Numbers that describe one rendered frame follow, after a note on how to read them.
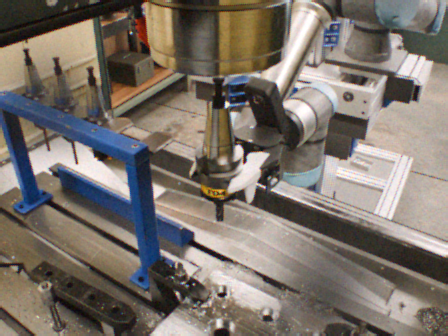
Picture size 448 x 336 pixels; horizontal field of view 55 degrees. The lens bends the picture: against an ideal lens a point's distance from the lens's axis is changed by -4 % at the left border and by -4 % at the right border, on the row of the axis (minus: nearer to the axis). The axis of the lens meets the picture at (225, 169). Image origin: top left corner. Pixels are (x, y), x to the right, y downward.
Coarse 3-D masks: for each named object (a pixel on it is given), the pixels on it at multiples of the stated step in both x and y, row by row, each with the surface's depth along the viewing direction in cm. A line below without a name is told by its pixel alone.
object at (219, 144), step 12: (216, 108) 54; (228, 108) 55; (216, 120) 55; (228, 120) 55; (216, 132) 56; (228, 132) 56; (204, 144) 58; (216, 144) 56; (228, 144) 57; (216, 156) 57; (228, 156) 57
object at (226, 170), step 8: (200, 144) 61; (200, 152) 59; (240, 152) 59; (200, 160) 58; (208, 160) 58; (232, 160) 57; (240, 160) 58; (200, 168) 59; (208, 168) 57; (216, 168) 57; (224, 168) 57; (232, 168) 57; (240, 168) 59; (208, 176) 58; (216, 176) 58; (224, 176) 58; (232, 176) 58
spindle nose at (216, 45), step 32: (160, 0) 43; (192, 0) 41; (224, 0) 41; (256, 0) 41; (288, 0) 45; (160, 32) 45; (192, 32) 43; (224, 32) 42; (256, 32) 43; (288, 32) 47; (160, 64) 47; (192, 64) 45; (224, 64) 44; (256, 64) 45
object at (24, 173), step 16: (0, 112) 103; (16, 128) 107; (16, 144) 108; (16, 160) 110; (16, 176) 114; (32, 176) 115; (32, 192) 117; (48, 192) 122; (16, 208) 117; (32, 208) 117
